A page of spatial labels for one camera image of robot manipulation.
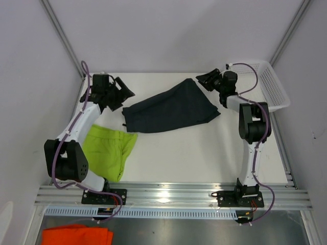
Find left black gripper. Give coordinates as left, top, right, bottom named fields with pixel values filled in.
left=105, top=78, right=134, bottom=111

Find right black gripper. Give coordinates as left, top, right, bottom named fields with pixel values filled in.
left=196, top=69, right=225, bottom=93

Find dark navy shorts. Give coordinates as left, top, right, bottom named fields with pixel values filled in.
left=122, top=78, right=220, bottom=133

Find lime green shorts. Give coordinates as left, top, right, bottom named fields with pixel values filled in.
left=82, top=125, right=137, bottom=182

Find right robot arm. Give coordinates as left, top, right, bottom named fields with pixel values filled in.
left=196, top=69, right=271, bottom=206

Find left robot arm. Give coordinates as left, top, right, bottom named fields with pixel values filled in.
left=44, top=73, right=135, bottom=204

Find white plastic basket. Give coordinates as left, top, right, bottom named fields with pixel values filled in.
left=230, top=60, right=290, bottom=112

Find orange cloth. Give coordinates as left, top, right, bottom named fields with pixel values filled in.
left=41, top=224, right=113, bottom=245

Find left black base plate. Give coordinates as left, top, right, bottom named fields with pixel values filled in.
left=81, top=188, right=127, bottom=206

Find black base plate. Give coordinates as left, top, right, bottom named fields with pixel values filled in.
left=81, top=188, right=127, bottom=206
left=211, top=190, right=264, bottom=208

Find right aluminium corner post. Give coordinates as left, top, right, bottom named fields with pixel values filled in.
left=269, top=0, right=314, bottom=66

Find aluminium corner post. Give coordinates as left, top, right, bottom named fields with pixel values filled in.
left=269, top=0, right=314, bottom=66
left=39, top=0, right=84, bottom=78

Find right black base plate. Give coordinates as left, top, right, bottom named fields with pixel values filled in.
left=211, top=190, right=264, bottom=208

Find left aluminium corner post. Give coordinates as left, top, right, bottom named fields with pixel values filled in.
left=39, top=0, right=84, bottom=78

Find white slotted cable duct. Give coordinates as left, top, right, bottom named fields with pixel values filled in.
left=45, top=206, right=238, bottom=220

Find aluminium mounting rail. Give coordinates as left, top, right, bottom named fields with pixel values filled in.
left=34, top=182, right=313, bottom=210

